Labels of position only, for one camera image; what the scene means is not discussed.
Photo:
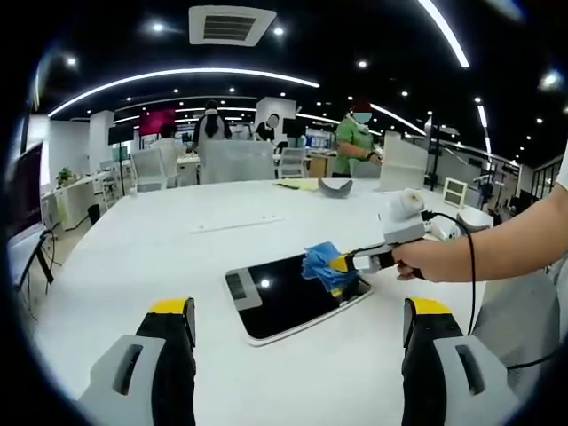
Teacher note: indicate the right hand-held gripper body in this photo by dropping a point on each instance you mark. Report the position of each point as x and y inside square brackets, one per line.
[406, 228]

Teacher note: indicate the straight ceiling light strip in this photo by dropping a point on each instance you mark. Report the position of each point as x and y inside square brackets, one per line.
[448, 31]

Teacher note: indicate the curved ceiling light strip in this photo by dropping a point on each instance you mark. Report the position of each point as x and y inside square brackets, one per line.
[177, 72]

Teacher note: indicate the green potted plant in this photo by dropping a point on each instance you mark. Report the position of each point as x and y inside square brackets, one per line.
[65, 176]

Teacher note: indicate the grey curved band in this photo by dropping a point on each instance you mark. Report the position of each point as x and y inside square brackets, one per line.
[335, 191]
[477, 223]

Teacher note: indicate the white mesh office chair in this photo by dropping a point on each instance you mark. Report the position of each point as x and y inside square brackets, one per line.
[293, 162]

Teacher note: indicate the person's grey clothing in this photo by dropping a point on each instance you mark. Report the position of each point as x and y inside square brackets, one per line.
[519, 319]

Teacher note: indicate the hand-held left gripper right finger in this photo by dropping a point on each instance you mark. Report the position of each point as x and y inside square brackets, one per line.
[461, 386]

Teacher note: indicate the black computer monitor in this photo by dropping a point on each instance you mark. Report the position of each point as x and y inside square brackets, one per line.
[26, 191]

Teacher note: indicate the blue cleaning cloth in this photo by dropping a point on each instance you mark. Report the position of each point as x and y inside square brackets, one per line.
[321, 266]

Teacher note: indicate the tall white partition panel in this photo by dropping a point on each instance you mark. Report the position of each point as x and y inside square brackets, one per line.
[404, 162]

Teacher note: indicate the white low cabinet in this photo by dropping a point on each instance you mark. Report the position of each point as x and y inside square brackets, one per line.
[77, 202]

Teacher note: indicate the red wall screen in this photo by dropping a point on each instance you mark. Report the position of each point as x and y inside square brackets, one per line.
[157, 120]

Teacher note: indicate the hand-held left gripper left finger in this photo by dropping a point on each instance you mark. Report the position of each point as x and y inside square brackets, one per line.
[120, 381]

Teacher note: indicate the black pole stand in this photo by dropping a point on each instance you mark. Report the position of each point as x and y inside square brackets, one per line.
[436, 151]

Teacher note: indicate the person's right hand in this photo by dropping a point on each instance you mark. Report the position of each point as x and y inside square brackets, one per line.
[421, 262]

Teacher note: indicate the white monitor desk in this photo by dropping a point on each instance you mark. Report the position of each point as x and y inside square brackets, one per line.
[26, 255]

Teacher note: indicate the small white framed panel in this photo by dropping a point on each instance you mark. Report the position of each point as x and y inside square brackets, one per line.
[454, 191]

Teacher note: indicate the white ceiling air vent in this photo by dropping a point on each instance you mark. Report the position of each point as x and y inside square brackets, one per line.
[231, 26]

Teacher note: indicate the wide white partition panel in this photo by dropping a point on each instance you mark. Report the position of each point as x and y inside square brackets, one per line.
[235, 164]

